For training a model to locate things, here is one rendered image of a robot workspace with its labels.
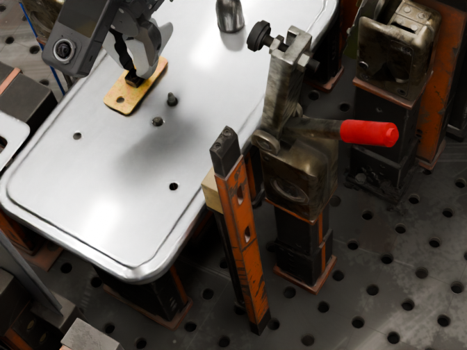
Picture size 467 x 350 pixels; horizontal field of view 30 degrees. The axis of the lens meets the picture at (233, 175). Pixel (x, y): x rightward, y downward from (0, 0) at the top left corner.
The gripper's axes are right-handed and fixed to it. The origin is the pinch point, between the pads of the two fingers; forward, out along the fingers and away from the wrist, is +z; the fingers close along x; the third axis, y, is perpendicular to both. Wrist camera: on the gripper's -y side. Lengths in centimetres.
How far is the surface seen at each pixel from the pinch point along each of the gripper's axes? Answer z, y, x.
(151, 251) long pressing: 2.7, -16.5, -13.2
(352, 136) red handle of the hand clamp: -10.3, -1.4, -27.9
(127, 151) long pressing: 2.5, -7.9, -4.1
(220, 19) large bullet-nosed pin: 0.0, 10.8, -4.8
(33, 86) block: 4.4, -5.4, 11.9
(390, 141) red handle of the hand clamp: -11.8, -1.0, -31.5
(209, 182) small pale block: -3.9, -9.3, -16.6
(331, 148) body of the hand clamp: -2.0, 0.8, -24.7
